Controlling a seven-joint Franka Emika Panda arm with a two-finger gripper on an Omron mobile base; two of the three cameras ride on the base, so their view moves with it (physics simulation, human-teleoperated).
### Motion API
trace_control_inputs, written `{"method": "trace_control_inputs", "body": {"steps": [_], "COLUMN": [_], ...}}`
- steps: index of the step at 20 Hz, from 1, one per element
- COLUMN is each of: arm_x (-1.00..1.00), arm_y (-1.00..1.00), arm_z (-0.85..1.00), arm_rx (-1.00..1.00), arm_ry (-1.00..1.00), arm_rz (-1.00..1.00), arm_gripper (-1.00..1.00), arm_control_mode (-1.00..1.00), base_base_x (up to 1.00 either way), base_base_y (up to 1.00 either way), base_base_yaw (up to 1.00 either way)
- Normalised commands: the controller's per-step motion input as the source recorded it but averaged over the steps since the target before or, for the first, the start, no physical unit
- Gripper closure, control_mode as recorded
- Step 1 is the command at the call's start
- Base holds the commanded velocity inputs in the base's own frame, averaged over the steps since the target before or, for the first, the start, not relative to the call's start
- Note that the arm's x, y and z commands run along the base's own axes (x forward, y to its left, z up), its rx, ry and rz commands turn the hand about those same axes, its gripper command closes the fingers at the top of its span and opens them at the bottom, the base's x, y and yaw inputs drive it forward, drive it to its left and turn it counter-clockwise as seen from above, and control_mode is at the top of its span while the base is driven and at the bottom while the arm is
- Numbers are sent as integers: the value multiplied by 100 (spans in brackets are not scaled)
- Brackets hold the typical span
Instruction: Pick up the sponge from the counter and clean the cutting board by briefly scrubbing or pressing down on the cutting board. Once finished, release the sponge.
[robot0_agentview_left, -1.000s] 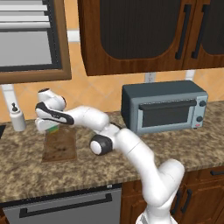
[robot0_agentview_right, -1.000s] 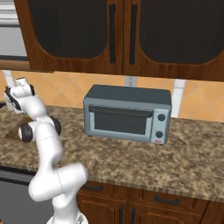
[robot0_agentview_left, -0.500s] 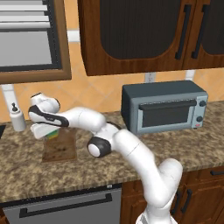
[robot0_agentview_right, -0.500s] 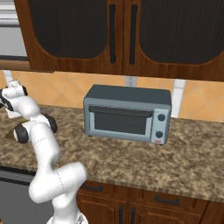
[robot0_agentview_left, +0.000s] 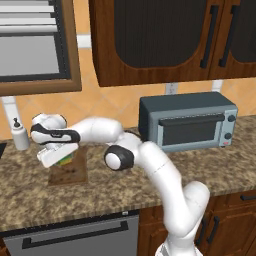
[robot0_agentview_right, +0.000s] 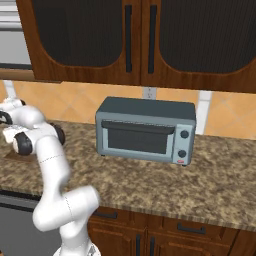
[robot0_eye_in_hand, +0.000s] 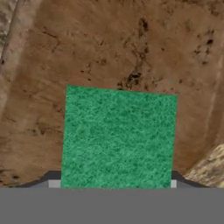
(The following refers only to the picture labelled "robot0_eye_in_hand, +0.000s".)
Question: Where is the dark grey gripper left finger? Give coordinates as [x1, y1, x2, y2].
[17, 170, 63, 189]

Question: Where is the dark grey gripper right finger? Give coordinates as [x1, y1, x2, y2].
[170, 170, 208, 189]

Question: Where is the green sponge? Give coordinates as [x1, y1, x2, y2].
[59, 84, 179, 190]

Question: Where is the brown wooden cutting board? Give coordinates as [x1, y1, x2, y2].
[0, 0, 224, 187]

